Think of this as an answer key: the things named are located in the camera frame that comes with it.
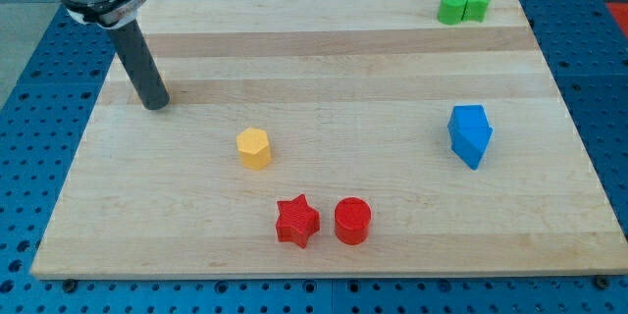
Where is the yellow hexagon block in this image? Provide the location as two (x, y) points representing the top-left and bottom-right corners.
(236, 128), (272, 171)

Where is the wooden board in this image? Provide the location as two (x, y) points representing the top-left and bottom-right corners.
(30, 0), (627, 280)

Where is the red star block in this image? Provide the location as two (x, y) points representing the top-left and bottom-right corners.
(275, 194), (320, 248)

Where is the red cylinder block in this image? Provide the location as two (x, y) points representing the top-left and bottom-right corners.
(334, 196), (372, 245)

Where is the blue pentagon block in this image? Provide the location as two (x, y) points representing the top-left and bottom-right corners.
(447, 105), (493, 170)

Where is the dark grey pointer rod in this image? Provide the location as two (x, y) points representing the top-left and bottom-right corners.
(108, 20), (170, 110)

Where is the green cylinder block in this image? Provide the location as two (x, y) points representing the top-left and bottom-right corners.
(437, 0), (467, 26)

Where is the green star block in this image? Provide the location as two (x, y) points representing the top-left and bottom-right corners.
(462, 0), (491, 22)

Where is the red object at edge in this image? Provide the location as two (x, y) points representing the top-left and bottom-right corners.
(605, 2), (628, 36)

